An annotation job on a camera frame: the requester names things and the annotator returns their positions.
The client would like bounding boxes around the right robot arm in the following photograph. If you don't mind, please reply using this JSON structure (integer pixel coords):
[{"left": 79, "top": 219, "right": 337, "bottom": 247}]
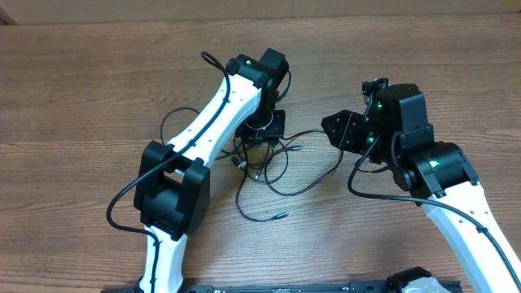
[{"left": 321, "top": 78, "right": 520, "bottom": 292}]

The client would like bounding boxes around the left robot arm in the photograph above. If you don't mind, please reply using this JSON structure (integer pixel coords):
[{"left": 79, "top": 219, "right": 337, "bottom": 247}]
[{"left": 134, "top": 48, "right": 290, "bottom": 292}]

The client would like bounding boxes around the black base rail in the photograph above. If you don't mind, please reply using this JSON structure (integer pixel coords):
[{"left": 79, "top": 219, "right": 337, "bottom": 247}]
[{"left": 101, "top": 280, "right": 463, "bottom": 293}]

